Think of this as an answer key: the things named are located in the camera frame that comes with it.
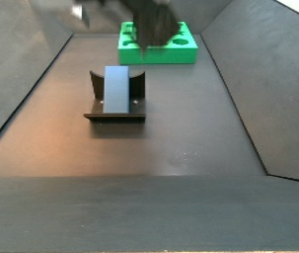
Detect green shape sorting board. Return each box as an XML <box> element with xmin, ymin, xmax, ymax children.
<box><xmin>117</xmin><ymin>22</ymin><xmax>197</xmax><ymax>65</ymax></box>

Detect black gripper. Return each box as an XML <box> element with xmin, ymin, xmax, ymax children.
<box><xmin>120</xmin><ymin>0</ymin><xmax>178</xmax><ymax>50</ymax></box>

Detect black curved fixture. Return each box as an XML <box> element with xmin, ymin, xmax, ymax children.
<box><xmin>82</xmin><ymin>66</ymin><xmax>146</xmax><ymax>122</ymax></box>

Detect blue rectangular block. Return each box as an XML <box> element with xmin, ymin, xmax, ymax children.
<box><xmin>102</xmin><ymin>66</ymin><xmax>129</xmax><ymax>114</ymax></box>

